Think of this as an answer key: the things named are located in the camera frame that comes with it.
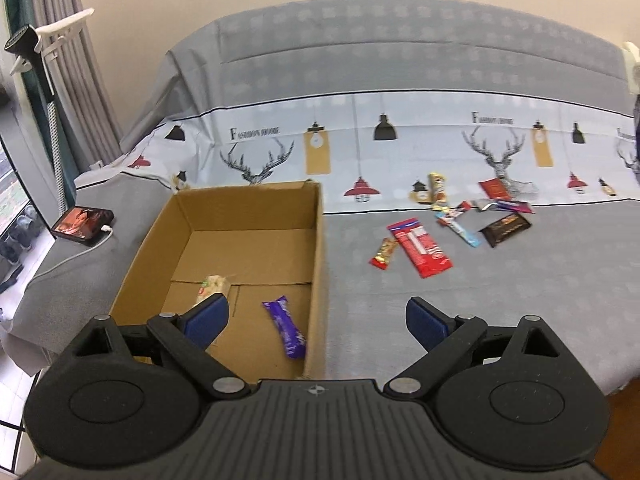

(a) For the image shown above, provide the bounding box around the white charging cable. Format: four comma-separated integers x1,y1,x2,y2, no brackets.
30,225,117,282

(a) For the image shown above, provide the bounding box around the purple snack bar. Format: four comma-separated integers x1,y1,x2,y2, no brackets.
262,296,307,360

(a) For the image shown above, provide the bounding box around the purple and white snack packet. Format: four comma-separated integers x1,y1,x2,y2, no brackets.
494,199,534,215

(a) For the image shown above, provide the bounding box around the dark clothing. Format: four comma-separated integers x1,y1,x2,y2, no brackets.
632,95,640,181

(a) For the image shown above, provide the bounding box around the white cloth item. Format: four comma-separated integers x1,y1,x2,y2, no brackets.
621,41,640,93

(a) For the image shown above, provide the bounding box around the grey curtain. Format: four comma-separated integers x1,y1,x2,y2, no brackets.
20,0,123,161

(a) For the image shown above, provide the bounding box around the light blue stick packet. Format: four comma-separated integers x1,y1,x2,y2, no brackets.
436,216,482,248

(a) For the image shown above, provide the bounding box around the printed grey bed sheet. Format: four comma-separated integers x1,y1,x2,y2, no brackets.
0,0,640,396

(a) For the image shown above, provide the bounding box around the beige snack packet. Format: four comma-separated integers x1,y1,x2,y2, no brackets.
192,274,233,311

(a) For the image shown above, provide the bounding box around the red and gold candy packet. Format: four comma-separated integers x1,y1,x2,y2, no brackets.
370,236,400,271

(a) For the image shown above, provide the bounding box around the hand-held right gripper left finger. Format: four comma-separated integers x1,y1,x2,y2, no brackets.
75,294,251,401

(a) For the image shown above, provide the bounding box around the large red snack packet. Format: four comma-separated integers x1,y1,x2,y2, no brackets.
387,217,453,279

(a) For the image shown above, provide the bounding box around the garment steamer stand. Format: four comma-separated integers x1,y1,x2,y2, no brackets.
4,7,96,216

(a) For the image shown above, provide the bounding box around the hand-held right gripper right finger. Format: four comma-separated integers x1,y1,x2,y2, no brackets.
382,297,566,397

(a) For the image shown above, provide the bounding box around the yellow and white snack tube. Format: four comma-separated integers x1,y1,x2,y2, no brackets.
427,172,449,204

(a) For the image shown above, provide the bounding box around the dark brown chocolate bar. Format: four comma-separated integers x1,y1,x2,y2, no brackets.
479,212,532,249

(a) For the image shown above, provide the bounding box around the brown cardboard box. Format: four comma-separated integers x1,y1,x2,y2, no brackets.
107,180,328,381

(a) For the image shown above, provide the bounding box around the flat red packet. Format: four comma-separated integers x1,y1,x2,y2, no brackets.
478,179,514,202

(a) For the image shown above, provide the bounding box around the black smartphone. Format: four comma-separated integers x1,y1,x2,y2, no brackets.
51,206,117,247

